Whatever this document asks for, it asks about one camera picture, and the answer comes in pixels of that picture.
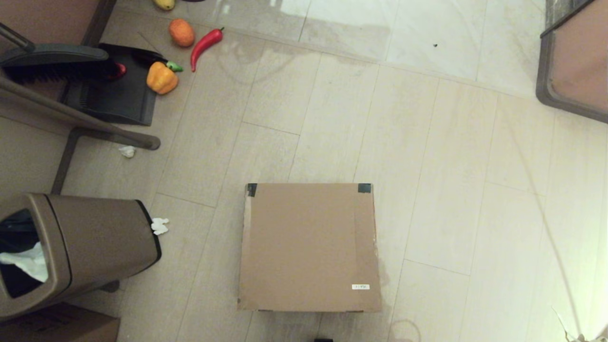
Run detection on red toy chili pepper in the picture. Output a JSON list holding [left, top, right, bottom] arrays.
[[190, 28, 225, 73]]

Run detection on closed brown cardboard carton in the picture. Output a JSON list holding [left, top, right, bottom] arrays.
[[0, 302, 121, 342]]

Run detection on dark toy eggplant green stem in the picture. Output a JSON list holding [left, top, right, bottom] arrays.
[[131, 49, 184, 73]]

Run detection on white crumpled plastic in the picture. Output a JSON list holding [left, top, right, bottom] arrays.
[[551, 306, 592, 342]]

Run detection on brown cardboard shoe box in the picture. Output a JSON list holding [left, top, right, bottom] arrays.
[[237, 183, 383, 314]]

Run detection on brown table with grey frame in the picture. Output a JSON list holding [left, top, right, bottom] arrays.
[[536, 0, 608, 125], [0, 0, 118, 53]]

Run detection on brown metal tube frame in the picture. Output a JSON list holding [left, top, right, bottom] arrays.
[[0, 76, 161, 195]]

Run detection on orange toy bell pepper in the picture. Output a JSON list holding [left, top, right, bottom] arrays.
[[146, 61, 180, 95]]

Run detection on brown trash bin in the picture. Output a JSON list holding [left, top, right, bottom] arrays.
[[0, 192, 162, 322]]

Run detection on orange toy fruit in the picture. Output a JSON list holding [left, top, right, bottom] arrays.
[[169, 19, 196, 48]]

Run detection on white tissue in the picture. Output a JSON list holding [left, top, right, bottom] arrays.
[[0, 241, 49, 283]]

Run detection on black broom brush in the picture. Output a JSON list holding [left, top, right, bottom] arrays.
[[0, 23, 117, 86]]

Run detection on black bin liner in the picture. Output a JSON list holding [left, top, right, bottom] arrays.
[[0, 209, 48, 299]]

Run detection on black dustpan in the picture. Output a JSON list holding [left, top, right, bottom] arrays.
[[61, 43, 168, 126]]

